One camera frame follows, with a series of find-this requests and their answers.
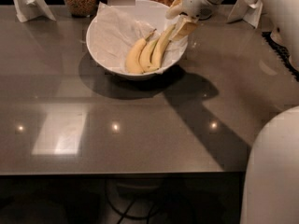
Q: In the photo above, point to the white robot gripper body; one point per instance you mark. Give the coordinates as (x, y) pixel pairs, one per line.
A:
(195, 2)

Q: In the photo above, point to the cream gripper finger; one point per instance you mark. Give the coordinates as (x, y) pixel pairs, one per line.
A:
(174, 10)
(184, 26)

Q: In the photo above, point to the long yellow banana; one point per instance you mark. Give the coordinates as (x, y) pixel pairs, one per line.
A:
(162, 43)

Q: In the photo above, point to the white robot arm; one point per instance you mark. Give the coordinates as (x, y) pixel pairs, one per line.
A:
(271, 187)

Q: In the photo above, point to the middle yellow banana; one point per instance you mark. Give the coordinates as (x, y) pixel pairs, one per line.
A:
(145, 57)

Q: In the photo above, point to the white ceramic bowl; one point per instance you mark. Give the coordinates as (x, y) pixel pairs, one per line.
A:
(146, 13)

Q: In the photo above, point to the left yellow banana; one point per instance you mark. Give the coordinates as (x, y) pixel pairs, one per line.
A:
(132, 64)

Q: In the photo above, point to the right white paper stand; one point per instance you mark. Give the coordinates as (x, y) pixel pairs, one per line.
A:
(249, 11)

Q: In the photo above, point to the white paper stand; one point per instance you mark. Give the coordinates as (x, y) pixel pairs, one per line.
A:
(249, 11)
(30, 9)

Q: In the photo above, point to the white paper liner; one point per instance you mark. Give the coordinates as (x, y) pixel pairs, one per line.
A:
(115, 38)

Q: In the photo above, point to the left white paper stand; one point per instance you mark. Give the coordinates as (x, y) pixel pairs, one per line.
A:
(30, 9)

